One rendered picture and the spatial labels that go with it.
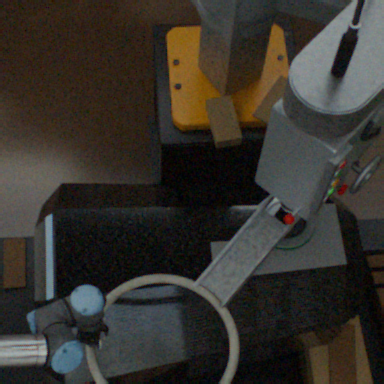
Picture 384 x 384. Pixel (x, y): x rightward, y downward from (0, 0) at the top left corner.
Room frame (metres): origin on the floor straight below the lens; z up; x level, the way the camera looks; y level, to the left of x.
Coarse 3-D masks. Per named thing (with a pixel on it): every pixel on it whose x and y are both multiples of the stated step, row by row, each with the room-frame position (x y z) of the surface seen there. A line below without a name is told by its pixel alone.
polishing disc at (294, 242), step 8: (264, 200) 1.24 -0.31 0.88; (272, 208) 1.21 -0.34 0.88; (312, 216) 1.19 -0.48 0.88; (304, 224) 1.15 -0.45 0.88; (312, 224) 1.16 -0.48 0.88; (288, 232) 1.12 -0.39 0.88; (296, 232) 1.12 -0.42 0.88; (304, 232) 1.12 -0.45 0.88; (312, 232) 1.13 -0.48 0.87; (288, 240) 1.09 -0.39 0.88; (296, 240) 1.09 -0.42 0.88; (304, 240) 1.09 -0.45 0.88
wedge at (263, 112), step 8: (280, 80) 1.81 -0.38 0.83; (272, 88) 1.78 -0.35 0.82; (280, 88) 1.78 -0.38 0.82; (272, 96) 1.74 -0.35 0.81; (280, 96) 1.74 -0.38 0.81; (264, 104) 1.71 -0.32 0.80; (272, 104) 1.71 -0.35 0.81; (256, 112) 1.68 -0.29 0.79; (264, 112) 1.68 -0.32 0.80; (264, 120) 1.64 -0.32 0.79
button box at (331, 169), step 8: (344, 152) 1.05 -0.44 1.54; (328, 160) 1.02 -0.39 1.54; (336, 160) 1.02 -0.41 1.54; (328, 168) 1.02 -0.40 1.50; (336, 168) 1.01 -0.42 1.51; (328, 176) 1.01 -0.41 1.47; (320, 184) 1.02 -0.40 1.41; (328, 184) 1.01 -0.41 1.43; (320, 192) 1.01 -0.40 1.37; (312, 200) 1.02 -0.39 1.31; (320, 200) 1.01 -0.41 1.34; (312, 208) 1.02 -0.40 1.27; (320, 208) 1.02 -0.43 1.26
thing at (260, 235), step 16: (256, 224) 1.09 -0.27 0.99; (272, 224) 1.09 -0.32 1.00; (240, 240) 1.03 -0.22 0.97; (256, 240) 1.03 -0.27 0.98; (272, 240) 1.03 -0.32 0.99; (224, 256) 0.98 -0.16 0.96; (240, 256) 0.98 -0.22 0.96; (256, 256) 0.98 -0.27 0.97; (208, 272) 0.91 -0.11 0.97; (224, 272) 0.93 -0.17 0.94; (240, 272) 0.93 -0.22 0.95; (208, 288) 0.88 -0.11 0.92; (224, 288) 0.88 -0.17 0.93; (224, 304) 0.81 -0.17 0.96
